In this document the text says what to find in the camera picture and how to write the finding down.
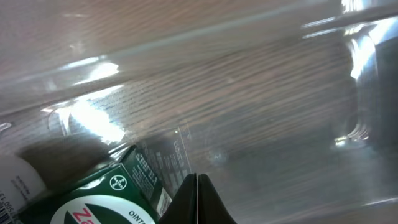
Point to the green Zam-Buk ointment box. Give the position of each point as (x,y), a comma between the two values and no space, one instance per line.
(127,191)

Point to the small clear white bottle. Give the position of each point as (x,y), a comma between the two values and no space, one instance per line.
(20,184)

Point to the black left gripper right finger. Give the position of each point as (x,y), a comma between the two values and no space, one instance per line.
(211,209)

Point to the clear plastic container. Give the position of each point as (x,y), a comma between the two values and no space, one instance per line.
(290,107)

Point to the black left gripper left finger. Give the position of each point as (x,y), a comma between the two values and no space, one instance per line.
(183,208)

